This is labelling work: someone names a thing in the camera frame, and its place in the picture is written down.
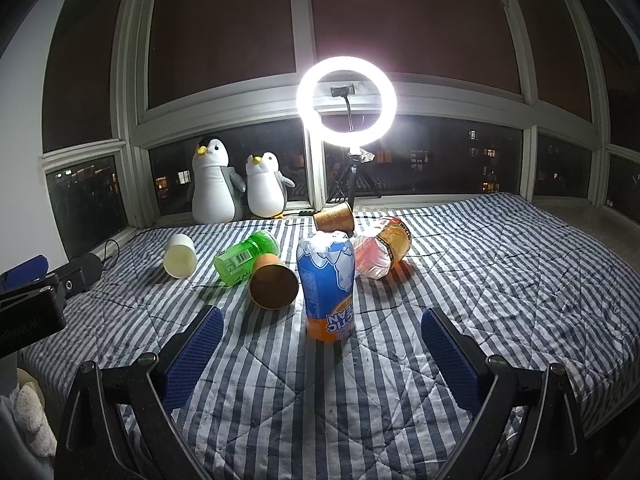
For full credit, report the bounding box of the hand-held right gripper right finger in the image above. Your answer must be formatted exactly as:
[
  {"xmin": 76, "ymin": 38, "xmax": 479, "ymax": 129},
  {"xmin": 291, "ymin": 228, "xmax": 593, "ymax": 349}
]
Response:
[{"xmin": 420, "ymin": 307, "xmax": 594, "ymax": 480}]

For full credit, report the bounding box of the large penguin plush toy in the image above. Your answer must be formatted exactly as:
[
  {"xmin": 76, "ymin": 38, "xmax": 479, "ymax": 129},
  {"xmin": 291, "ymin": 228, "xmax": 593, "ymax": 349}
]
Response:
[{"xmin": 187, "ymin": 137, "xmax": 247, "ymax": 225}]

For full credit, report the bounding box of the white window frame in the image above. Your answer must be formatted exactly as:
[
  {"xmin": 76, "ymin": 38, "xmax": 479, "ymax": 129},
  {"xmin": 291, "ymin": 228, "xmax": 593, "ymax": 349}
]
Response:
[{"xmin": 37, "ymin": 0, "xmax": 640, "ymax": 232}]

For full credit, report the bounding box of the blue orange plastic bottle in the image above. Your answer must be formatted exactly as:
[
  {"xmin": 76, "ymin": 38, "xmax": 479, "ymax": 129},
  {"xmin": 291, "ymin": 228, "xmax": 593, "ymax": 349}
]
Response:
[{"xmin": 297, "ymin": 230, "xmax": 357, "ymax": 344}]

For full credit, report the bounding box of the small penguin plush toy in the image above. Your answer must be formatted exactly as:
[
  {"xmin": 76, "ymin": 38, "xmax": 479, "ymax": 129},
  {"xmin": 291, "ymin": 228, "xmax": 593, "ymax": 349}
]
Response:
[{"xmin": 243, "ymin": 153, "xmax": 296, "ymax": 220}]

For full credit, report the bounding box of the black cable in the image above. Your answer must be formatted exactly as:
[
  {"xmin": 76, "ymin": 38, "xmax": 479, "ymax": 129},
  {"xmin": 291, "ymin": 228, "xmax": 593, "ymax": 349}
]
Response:
[{"xmin": 97, "ymin": 238, "xmax": 121, "ymax": 269}]

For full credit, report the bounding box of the white ring light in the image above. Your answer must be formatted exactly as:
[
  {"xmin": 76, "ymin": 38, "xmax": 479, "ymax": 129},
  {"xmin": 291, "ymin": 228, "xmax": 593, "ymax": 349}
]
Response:
[{"xmin": 295, "ymin": 56, "xmax": 399, "ymax": 149}]

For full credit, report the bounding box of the black tripod stand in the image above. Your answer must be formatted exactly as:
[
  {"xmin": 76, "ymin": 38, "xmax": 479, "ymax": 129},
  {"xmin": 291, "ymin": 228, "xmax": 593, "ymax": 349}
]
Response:
[{"xmin": 325, "ymin": 147, "xmax": 384, "ymax": 214}]

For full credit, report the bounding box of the brown paper cup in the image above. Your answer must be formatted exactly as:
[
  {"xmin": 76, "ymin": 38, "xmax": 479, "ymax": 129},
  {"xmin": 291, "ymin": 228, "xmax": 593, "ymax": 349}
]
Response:
[
  {"xmin": 248, "ymin": 253, "xmax": 300, "ymax": 310},
  {"xmin": 313, "ymin": 202, "xmax": 355, "ymax": 234}
]

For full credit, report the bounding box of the striped blue white blanket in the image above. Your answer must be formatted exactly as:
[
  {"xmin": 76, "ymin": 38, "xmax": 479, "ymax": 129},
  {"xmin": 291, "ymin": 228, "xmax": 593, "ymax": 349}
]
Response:
[{"xmin": 20, "ymin": 192, "xmax": 640, "ymax": 480}]

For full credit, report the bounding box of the crushed orange plastic bottle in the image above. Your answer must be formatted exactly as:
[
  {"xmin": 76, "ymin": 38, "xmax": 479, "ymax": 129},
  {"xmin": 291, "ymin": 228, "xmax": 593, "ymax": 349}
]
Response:
[{"xmin": 352, "ymin": 216, "xmax": 412, "ymax": 280}]

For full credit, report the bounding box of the green plastic bottle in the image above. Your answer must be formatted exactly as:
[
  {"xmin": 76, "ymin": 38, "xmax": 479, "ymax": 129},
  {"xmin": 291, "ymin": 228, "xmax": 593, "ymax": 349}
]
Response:
[{"xmin": 213, "ymin": 230, "xmax": 281, "ymax": 287}]

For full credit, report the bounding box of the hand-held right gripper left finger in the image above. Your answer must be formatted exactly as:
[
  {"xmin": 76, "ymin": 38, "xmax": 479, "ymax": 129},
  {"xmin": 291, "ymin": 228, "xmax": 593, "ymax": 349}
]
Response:
[{"xmin": 52, "ymin": 304, "xmax": 225, "ymax": 480}]

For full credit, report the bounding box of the white fluffy cloth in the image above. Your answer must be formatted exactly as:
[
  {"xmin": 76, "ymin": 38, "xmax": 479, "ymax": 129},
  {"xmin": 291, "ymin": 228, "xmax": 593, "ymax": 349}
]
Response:
[{"xmin": 12, "ymin": 381, "xmax": 58, "ymax": 459}]

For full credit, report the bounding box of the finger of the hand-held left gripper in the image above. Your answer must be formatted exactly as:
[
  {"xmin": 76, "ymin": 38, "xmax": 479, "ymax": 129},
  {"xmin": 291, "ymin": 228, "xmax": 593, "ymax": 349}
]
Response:
[
  {"xmin": 0, "ymin": 254, "xmax": 50, "ymax": 295},
  {"xmin": 46, "ymin": 252, "xmax": 104, "ymax": 307}
]

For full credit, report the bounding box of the white paper cup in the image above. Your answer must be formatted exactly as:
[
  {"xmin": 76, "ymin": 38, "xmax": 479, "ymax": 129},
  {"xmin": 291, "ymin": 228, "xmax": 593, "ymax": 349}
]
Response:
[{"xmin": 163, "ymin": 233, "xmax": 199, "ymax": 280}]

